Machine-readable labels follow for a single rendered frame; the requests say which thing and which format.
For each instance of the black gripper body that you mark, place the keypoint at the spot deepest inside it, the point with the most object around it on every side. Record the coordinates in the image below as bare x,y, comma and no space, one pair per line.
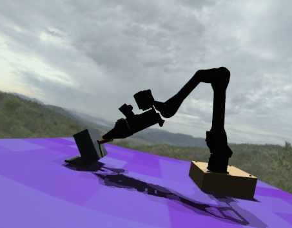
128,128

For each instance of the grey sloped panel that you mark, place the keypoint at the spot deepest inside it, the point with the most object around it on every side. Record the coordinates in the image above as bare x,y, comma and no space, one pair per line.
89,148

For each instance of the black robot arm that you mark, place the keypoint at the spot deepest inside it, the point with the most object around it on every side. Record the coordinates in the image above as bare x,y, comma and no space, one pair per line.
216,138

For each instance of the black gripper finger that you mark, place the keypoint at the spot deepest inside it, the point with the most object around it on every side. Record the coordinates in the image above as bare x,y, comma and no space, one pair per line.
114,133

